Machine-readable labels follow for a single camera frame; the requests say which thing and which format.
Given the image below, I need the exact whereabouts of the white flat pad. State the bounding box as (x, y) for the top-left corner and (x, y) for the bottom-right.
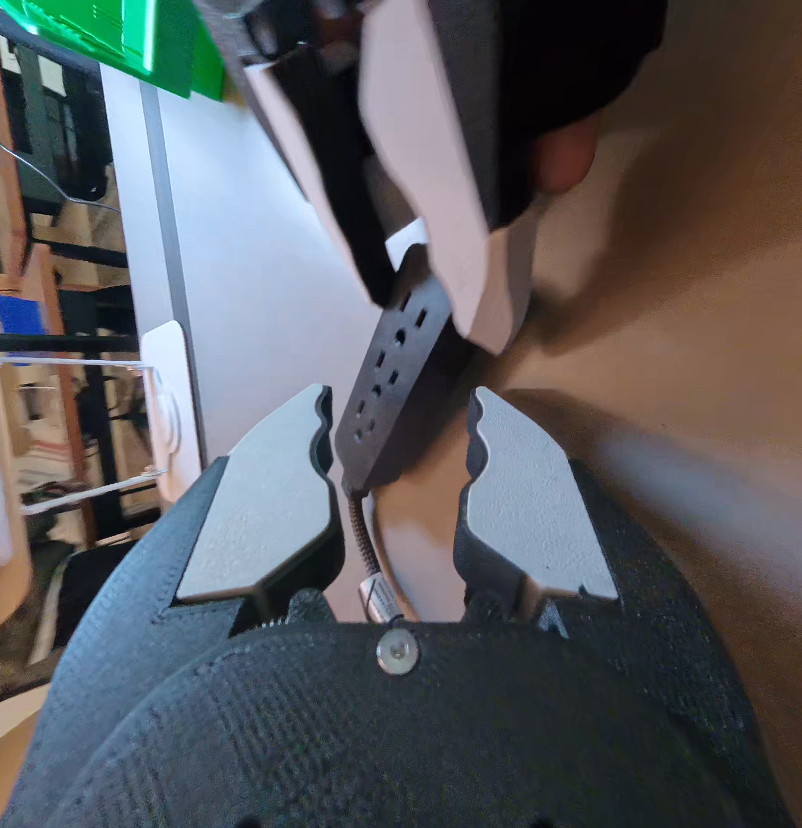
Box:
(138, 320), (204, 507)

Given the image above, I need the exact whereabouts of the braided cord with plug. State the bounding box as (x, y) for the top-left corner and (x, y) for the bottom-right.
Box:
(344, 482), (408, 627)

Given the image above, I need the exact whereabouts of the person's right hand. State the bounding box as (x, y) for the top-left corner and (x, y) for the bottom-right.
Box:
(501, 0), (668, 196)

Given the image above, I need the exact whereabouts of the black power strip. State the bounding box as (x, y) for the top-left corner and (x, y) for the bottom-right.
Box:
(333, 242), (469, 494)

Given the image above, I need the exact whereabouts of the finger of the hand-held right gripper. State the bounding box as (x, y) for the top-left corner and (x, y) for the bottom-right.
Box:
(242, 45), (402, 310)
(359, 0), (536, 355)

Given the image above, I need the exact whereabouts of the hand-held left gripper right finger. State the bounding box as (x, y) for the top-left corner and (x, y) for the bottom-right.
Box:
(453, 386), (620, 622)

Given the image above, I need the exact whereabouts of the blue box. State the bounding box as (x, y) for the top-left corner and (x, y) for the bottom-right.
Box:
(0, 294), (50, 337)

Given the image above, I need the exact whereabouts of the green plastic bin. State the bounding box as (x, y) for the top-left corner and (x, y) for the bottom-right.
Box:
(0, 0), (228, 102)

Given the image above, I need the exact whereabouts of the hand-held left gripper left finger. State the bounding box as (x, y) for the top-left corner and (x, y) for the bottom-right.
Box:
(174, 383), (347, 605)

